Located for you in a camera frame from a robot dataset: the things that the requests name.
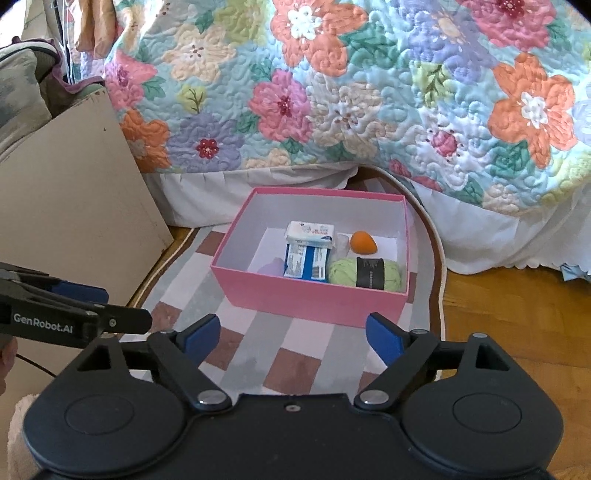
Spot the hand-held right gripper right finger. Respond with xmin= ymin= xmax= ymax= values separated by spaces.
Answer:
xmin=353 ymin=312 xmax=511 ymax=411

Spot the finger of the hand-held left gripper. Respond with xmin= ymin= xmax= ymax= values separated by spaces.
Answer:
xmin=0 ymin=261 xmax=110 ymax=309
xmin=95 ymin=302 xmax=154 ymax=336

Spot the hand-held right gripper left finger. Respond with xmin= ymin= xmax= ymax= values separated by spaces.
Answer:
xmin=74 ymin=314 xmax=232 ymax=411

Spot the light green yarn ball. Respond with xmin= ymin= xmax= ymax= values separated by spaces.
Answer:
xmin=328 ymin=257 xmax=406 ymax=293

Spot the pink cardboard box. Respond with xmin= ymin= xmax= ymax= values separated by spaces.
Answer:
xmin=210 ymin=187 xmax=410 ymax=329

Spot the orange makeup sponge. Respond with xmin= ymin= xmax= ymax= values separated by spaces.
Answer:
xmin=349 ymin=231 xmax=379 ymax=256

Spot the purple plush toy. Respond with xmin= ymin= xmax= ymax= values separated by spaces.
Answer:
xmin=257 ymin=257 xmax=285 ymax=278

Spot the clear floss pick box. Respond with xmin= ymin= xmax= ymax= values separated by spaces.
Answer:
xmin=333 ymin=233 xmax=355 ymax=263

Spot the white tissue pack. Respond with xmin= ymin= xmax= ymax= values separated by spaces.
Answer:
xmin=285 ymin=220 xmax=337 ymax=248

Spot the person's left hand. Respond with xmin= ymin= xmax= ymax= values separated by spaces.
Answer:
xmin=0 ymin=339 xmax=18 ymax=395

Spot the checked grey brown rug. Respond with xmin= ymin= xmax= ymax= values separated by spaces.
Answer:
xmin=124 ymin=168 xmax=448 ymax=402

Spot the fluffy pale pink mat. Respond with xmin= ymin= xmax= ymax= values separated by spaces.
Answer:
xmin=7 ymin=391 xmax=44 ymax=480

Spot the blue paper scrap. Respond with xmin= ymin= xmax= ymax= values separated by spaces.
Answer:
xmin=561 ymin=262 xmax=591 ymax=283

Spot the grey patterned cushion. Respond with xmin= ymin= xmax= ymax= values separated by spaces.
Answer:
xmin=0 ymin=37 xmax=63 ymax=155

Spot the floral quilted bedspread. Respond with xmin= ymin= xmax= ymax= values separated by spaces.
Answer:
xmin=76 ymin=0 xmax=591 ymax=217

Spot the hanging orange cloth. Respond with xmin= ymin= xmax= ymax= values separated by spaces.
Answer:
xmin=75 ymin=0 xmax=117 ymax=52

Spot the black cable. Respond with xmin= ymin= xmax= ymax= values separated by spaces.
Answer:
xmin=16 ymin=353 xmax=58 ymax=378

